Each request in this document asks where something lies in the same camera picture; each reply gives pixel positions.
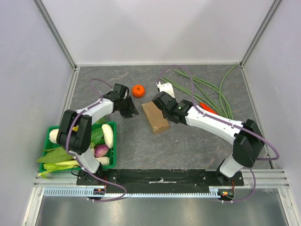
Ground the brown cardboard express box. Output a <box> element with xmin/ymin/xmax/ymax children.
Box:
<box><xmin>142</xmin><ymin>102</ymin><xmax>170</xmax><ymax>134</ymax></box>

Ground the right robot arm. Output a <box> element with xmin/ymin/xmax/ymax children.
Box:
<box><xmin>152</xmin><ymin>91</ymin><xmax>264</xmax><ymax>186</ymax></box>

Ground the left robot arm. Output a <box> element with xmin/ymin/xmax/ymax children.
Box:
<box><xmin>56</xmin><ymin>83</ymin><xmax>139</xmax><ymax>185</ymax></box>

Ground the small orange pumpkin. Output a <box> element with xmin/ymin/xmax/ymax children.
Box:
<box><xmin>132</xmin><ymin>84</ymin><xmax>146</xmax><ymax>98</ymax></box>

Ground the white eggplant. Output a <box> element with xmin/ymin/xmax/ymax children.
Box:
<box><xmin>102</xmin><ymin>124</ymin><xmax>114</xmax><ymax>148</ymax></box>

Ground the orange carrot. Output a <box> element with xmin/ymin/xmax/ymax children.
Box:
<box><xmin>200</xmin><ymin>102</ymin><xmax>218</xmax><ymax>115</ymax></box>

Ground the bunch of long green beans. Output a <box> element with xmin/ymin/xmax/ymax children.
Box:
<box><xmin>162</xmin><ymin>63</ymin><xmax>238</xmax><ymax>119</ymax></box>

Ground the purple onion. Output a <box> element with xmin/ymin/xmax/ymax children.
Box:
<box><xmin>94</xmin><ymin>145</ymin><xmax>109</xmax><ymax>158</ymax></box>

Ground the green leafy vegetable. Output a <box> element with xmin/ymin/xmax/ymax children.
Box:
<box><xmin>37</xmin><ymin>127</ymin><xmax>103</xmax><ymax>163</ymax></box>

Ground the white corn cob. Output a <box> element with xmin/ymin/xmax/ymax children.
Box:
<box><xmin>48</xmin><ymin>129</ymin><xmax>59</xmax><ymax>144</ymax></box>

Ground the green plastic basket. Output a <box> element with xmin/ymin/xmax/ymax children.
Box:
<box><xmin>39</xmin><ymin>121</ymin><xmax>117</xmax><ymax>173</ymax></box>

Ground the green celery stalk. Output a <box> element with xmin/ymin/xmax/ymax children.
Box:
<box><xmin>38</xmin><ymin>160</ymin><xmax>79</xmax><ymax>178</ymax></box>

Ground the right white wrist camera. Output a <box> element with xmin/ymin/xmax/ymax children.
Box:
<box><xmin>157</xmin><ymin>82</ymin><xmax>175</xmax><ymax>98</ymax></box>

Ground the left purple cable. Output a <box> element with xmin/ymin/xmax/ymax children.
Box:
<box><xmin>65</xmin><ymin>78</ymin><xmax>128</xmax><ymax>203</ymax></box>

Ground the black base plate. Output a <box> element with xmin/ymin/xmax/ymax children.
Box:
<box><xmin>76</xmin><ymin>168</ymin><xmax>244</xmax><ymax>189</ymax></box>

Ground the grey slotted cable duct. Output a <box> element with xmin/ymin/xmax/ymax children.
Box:
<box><xmin>44</xmin><ymin>186</ymin><xmax>220</xmax><ymax>198</ymax></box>

